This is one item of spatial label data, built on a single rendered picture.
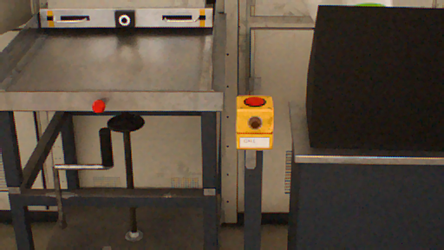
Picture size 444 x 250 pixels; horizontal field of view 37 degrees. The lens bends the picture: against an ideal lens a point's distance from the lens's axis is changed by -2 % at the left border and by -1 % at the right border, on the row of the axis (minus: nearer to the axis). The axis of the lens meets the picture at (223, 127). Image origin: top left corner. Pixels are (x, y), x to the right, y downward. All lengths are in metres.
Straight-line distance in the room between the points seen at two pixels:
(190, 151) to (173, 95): 0.85
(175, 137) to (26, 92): 0.88
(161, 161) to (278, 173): 0.44
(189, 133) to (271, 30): 0.49
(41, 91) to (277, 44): 0.92
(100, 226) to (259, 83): 0.75
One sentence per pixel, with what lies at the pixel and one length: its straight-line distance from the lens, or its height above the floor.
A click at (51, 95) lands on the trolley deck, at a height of 0.84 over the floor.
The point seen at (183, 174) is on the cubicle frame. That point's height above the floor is 0.22.
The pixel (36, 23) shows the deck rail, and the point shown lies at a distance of 2.17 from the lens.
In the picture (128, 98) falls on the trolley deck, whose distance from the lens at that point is 1.71.
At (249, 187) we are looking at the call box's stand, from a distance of 1.57.
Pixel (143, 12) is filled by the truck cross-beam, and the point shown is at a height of 0.91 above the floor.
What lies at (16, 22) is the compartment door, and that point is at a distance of 2.32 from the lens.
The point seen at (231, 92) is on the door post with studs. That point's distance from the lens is 2.42.
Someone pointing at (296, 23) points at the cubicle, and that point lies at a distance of 2.35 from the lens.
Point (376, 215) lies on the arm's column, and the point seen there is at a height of 0.58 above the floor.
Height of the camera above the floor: 1.50
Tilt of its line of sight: 26 degrees down
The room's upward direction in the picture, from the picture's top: straight up
